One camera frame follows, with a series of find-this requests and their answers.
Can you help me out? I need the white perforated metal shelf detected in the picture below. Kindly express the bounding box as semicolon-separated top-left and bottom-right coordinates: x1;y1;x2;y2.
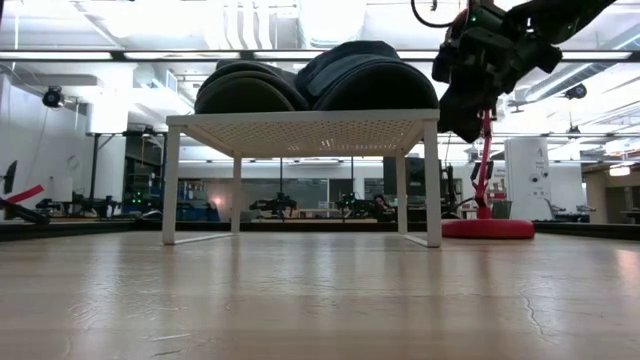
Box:
161;108;443;249

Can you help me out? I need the white pillar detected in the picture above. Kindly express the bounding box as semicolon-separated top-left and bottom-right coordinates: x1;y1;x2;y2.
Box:
503;136;554;222

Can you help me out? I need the red strap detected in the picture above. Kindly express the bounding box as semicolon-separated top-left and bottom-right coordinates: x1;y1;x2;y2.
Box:
3;183;45;205

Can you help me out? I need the dark monitor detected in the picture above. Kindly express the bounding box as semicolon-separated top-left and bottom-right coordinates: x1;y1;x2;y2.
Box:
382;158;464;222

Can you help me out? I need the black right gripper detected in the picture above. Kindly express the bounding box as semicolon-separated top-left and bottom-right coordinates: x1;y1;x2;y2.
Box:
432;4;564;145

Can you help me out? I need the black hose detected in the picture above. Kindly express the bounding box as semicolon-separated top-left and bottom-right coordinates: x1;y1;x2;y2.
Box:
0;198;52;226

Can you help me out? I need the red desk lamp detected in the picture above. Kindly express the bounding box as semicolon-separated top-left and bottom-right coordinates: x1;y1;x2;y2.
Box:
441;8;536;241

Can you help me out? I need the black ceiling spotlight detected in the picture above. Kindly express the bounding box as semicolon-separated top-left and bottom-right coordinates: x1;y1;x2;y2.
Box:
41;85;67;110
564;82;589;102

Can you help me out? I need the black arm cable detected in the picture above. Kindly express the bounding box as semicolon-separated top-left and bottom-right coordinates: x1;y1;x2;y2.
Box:
410;0;471;29

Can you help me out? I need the green bin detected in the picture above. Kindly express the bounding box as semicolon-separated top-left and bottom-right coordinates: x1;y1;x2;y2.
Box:
492;199;514;221

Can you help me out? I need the navy blue baseball cap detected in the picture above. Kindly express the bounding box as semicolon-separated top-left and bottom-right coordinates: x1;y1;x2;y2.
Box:
193;59;312;114

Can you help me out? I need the black background robot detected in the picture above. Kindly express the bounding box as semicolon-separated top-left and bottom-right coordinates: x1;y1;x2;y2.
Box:
248;191;299;219
334;191;377;219

